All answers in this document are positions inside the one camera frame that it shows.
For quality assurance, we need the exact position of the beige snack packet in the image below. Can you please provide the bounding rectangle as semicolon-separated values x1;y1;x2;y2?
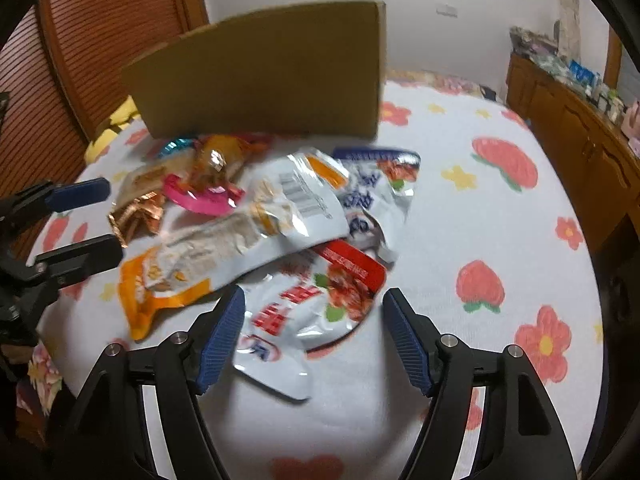
116;152;196;206

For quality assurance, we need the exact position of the pale window curtain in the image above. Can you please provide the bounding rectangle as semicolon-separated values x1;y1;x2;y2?
552;0;581;58

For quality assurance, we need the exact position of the copper foil snack packet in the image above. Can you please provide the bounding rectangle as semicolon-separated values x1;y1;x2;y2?
107;191;167;248

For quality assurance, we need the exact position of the pink bottle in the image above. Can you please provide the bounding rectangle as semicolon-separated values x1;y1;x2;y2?
622;102;640;142

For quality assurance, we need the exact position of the long wooden cabinet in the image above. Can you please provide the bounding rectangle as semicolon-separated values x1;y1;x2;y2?
505;52;640;281

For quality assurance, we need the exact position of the pile of folded cloths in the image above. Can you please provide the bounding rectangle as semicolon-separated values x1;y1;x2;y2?
509;25;561;61

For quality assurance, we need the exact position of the dark flowered cloth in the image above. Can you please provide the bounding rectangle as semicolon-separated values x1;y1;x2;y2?
14;342;68;423

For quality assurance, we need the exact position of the shiny blue snack packet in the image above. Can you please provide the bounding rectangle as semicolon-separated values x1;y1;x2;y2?
159;137;198;160

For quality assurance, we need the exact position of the pink snack packet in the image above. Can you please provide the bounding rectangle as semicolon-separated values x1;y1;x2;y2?
162;174;247;217

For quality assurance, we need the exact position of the row of small bottles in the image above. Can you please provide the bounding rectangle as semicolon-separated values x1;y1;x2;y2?
585;77;626;122

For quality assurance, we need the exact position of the white blue snack packet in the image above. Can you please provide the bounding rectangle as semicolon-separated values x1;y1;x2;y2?
330;146;422;266

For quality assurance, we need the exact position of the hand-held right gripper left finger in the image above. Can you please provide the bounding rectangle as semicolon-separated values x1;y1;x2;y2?
47;287;247;480

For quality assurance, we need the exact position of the blue printed box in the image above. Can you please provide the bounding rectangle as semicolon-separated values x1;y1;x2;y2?
570;60;601;86

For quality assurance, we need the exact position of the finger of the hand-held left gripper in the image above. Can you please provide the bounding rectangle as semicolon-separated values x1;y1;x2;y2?
0;178;111;231
22;234;124;306

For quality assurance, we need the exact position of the brown cardboard box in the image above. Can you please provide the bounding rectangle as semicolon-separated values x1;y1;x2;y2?
121;0;387;140

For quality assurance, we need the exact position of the yellow plush toy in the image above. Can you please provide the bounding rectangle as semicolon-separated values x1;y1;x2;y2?
84;95;151;163

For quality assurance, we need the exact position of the clear orange snack packet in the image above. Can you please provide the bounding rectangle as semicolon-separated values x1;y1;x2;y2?
192;132;273;186

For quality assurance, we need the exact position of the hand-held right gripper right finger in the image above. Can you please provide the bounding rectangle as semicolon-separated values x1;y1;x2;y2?
381;287;587;480

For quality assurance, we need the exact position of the patterned floral quilt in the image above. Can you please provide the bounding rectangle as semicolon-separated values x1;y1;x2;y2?
389;70;501;102

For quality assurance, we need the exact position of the white red snack packet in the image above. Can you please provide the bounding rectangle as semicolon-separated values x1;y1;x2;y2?
232;240;390;402

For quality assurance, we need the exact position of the white orange snack packet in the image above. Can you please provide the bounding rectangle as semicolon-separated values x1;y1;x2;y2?
117;147;351;343

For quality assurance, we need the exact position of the louvered wooden wardrobe door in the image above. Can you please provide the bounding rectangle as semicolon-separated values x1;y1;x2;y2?
0;0;211;261

